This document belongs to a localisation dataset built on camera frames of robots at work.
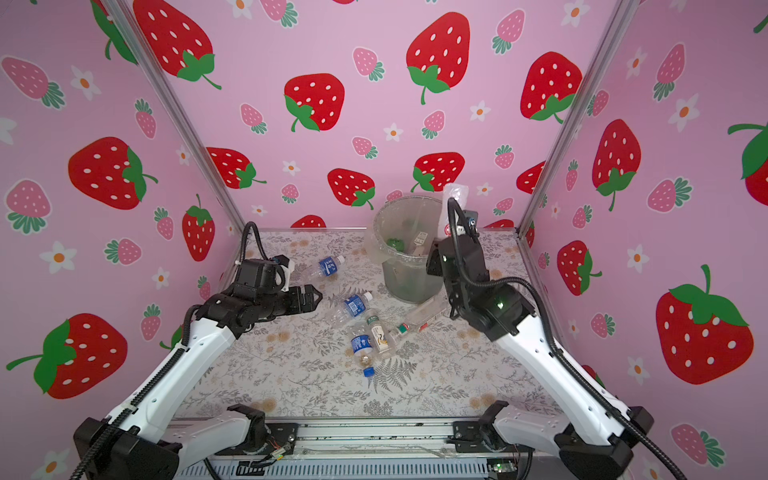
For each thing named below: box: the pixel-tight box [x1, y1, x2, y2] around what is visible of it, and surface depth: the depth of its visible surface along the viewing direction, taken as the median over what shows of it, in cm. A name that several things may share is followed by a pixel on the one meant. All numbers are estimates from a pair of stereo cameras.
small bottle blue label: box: [350, 334, 375, 377], surface depth 87 cm
